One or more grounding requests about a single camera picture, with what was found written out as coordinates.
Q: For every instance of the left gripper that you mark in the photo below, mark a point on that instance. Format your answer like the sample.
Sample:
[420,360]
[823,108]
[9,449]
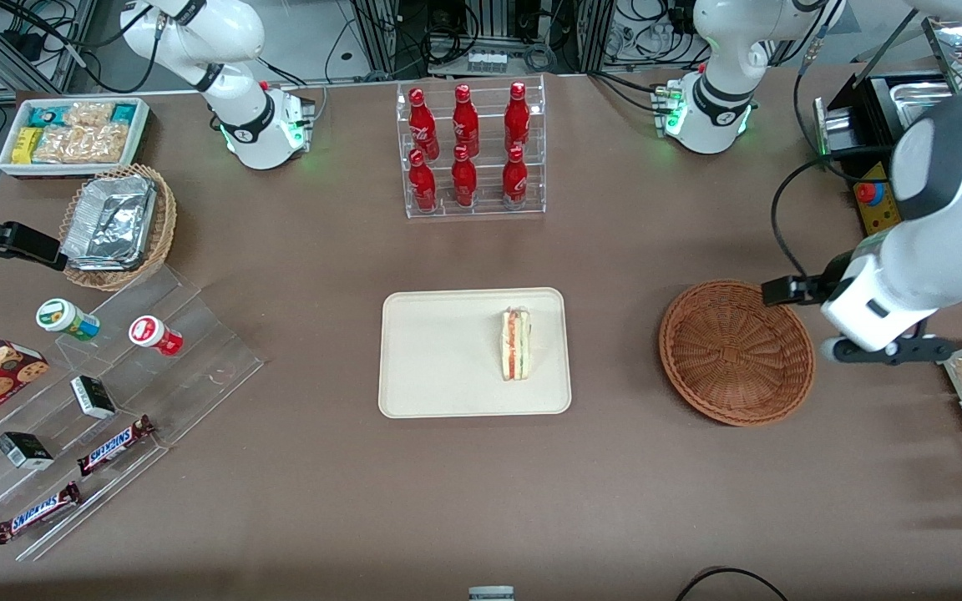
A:
[815,288]

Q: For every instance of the triangle sandwich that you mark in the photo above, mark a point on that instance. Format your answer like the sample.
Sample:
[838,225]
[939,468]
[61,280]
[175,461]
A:
[516,344]

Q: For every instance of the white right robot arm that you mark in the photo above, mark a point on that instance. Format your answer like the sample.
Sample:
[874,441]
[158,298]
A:
[255,125]

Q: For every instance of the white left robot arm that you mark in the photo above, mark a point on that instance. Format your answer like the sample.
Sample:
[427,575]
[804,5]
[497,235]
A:
[723,100]

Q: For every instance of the brown wicker basket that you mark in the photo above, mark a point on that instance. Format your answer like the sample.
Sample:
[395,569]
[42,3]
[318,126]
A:
[736,355]

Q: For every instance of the light tan wicker basket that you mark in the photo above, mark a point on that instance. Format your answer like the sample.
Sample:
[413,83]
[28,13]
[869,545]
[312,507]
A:
[159,238]

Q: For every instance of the cream plastic tray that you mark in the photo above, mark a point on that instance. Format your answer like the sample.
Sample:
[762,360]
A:
[439,355]

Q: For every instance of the green-lid sunflower cup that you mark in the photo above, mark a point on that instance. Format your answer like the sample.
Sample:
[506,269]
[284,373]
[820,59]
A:
[63,317]

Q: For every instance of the white snack bin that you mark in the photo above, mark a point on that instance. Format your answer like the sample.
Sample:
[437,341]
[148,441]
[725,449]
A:
[5,163]

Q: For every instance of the stack of foil trays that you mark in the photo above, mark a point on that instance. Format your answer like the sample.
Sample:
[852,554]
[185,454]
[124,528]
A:
[109,221]

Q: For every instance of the yellow snack packet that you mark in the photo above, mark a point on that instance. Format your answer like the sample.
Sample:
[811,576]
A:
[26,144]

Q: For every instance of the yellow control box red button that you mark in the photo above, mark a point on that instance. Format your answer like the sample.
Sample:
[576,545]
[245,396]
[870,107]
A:
[880,213]

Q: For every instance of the clear bag of crackers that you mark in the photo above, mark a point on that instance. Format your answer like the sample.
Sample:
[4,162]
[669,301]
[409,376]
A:
[80,143]
[88,114]

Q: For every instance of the teal snack packet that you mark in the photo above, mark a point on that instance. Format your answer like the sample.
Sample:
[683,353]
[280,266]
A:
[124,113]
[47,115]

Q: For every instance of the red-lid yogurt cup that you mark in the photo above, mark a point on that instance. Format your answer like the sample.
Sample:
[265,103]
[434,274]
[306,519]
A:
[154,334]

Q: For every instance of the small black carton box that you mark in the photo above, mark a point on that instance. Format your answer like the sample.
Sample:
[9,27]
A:
[93,397]
[24,451]

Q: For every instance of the black box with steel pan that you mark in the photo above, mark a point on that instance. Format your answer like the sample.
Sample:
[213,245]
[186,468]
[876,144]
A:
[873,108]

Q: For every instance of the clear acrylic stepped shelf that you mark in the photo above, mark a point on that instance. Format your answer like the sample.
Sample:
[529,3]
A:
[197,367]

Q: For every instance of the Snickers chocolate bar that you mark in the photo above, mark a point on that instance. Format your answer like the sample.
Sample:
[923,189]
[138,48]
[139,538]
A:
[37,512]
[116,445]

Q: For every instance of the red cola bottle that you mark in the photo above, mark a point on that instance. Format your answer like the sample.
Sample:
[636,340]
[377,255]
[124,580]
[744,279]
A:
[465,118]
[464,178]
[517,115]
[421,121]
[514,177]
[422,182]

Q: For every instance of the clear acrylic bottle rack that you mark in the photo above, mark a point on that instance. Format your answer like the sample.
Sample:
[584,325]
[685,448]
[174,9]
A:
[489,209]

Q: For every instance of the white power strip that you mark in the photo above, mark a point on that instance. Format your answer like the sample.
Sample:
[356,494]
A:
[487,62]

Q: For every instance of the small grey device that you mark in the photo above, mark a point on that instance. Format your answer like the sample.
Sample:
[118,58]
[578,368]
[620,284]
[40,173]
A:
[491,593]

